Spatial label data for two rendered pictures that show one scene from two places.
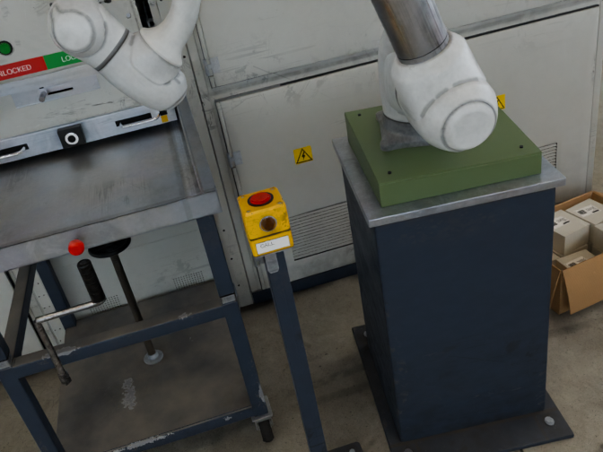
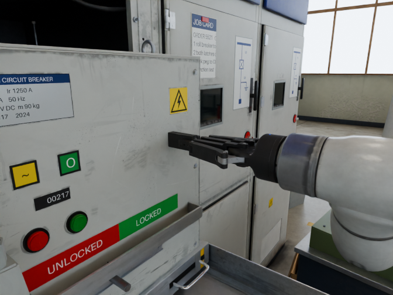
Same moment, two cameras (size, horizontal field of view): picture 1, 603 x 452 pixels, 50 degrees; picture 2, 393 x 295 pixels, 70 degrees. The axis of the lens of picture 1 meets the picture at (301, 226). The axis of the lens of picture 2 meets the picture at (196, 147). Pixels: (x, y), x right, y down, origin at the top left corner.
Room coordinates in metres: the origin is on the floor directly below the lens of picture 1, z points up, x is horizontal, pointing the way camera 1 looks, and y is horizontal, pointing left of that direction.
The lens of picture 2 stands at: (1.20, 0.75, 1.36)
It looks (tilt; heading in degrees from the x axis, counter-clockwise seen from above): 15 degrees down; 316
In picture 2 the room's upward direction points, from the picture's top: straight up
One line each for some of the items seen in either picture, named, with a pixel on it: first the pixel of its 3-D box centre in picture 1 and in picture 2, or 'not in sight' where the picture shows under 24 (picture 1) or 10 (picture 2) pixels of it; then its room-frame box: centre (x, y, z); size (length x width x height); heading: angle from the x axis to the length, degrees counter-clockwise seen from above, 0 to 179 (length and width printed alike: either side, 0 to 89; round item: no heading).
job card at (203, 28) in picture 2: not in sight; (204, 48); (1.93, 0.00, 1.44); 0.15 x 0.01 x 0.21; 99
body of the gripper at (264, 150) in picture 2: not in sight; (257, 154); (1.45, 0.37, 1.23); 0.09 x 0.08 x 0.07; 9
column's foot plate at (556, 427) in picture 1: (449, 374); not in sight; (1.38, -0.35, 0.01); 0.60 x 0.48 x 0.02; 2
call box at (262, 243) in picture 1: (266, 221); not in sight; (1.07, 0.07, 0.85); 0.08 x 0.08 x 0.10; 9
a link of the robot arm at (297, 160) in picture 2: not in sight; (302, 163); (1.38, 0.36, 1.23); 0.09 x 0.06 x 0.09; 99
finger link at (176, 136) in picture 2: not in sight; (182, 141); (1.60, 0.40, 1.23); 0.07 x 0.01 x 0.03; 9
